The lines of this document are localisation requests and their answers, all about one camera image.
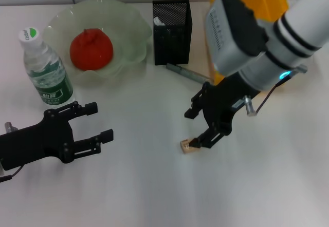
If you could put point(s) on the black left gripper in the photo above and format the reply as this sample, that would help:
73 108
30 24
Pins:
33 142

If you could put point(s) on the clear green-label water bottle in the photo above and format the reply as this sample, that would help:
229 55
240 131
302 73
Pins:
48 78

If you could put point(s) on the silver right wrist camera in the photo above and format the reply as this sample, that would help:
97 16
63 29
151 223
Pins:
226 44

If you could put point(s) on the silver grey pen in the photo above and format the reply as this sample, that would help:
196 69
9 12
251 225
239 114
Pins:
185 71

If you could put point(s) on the red tomato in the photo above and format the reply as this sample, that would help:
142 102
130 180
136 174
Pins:
91 52

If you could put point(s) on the translucent green fruit plate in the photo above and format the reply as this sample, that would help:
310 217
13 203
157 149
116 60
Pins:
128 26

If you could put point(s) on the black mesh pen holder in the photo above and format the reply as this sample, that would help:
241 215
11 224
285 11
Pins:
172 44

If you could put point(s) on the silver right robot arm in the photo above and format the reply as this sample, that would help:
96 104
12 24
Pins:
295 37

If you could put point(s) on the tan eraser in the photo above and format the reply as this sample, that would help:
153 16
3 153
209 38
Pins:
184 146

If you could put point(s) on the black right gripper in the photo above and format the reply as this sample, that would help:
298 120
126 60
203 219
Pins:
223 101

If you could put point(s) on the green pen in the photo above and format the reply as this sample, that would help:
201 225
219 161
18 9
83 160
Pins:
158 21

